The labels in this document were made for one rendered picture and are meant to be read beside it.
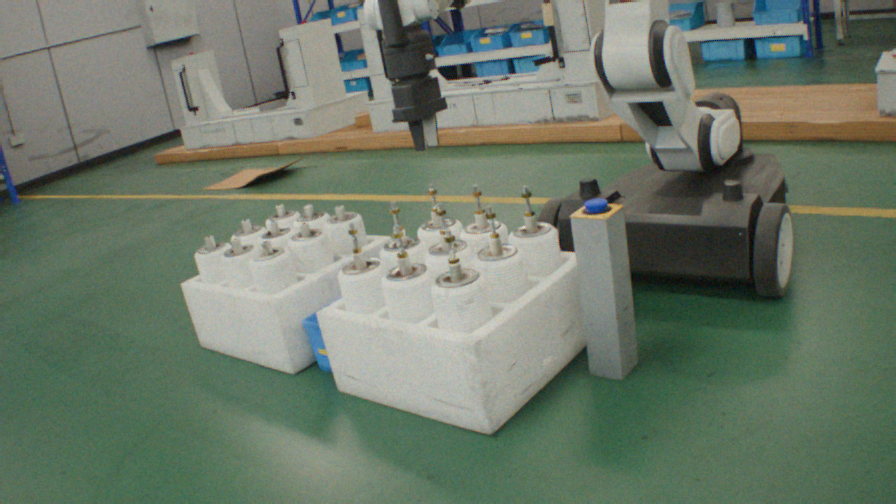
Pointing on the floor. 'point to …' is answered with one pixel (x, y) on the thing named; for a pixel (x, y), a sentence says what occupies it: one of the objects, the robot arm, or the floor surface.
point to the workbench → (851, 18)
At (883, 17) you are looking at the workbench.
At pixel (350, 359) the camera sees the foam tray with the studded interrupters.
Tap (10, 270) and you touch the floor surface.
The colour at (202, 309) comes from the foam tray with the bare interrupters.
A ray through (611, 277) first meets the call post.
